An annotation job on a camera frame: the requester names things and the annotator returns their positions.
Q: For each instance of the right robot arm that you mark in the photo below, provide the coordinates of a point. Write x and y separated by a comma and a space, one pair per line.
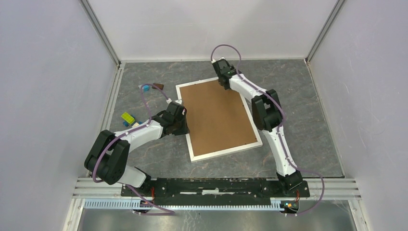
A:
267, 116

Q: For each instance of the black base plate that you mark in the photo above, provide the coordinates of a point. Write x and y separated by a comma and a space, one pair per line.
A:
219, 191

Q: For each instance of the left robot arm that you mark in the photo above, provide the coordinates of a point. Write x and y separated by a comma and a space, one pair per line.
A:
107, 159

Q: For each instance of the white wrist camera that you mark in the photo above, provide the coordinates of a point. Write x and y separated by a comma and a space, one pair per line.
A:
216, 60
174, 103

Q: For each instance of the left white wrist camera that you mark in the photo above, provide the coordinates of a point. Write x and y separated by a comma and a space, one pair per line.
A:
174, 103

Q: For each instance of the brown cardboard backing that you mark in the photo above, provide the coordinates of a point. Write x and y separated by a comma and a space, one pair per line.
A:
216, 118

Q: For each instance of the blue grey toy block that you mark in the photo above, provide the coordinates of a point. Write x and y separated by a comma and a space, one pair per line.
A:
144, 88

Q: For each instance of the toy brick car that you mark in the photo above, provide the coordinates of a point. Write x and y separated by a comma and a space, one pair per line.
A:
129, 120

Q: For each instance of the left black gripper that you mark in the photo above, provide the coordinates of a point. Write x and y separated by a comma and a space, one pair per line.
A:
184, 130

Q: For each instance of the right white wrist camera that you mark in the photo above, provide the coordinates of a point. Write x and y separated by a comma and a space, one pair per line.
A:
216, 60

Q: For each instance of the slotted cable duct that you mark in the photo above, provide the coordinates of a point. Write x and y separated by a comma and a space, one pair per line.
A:
137, 204

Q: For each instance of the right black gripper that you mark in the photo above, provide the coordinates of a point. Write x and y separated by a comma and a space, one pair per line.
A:
230, 68

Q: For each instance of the brown toy block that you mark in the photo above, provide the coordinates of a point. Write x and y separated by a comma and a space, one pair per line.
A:
158, 86

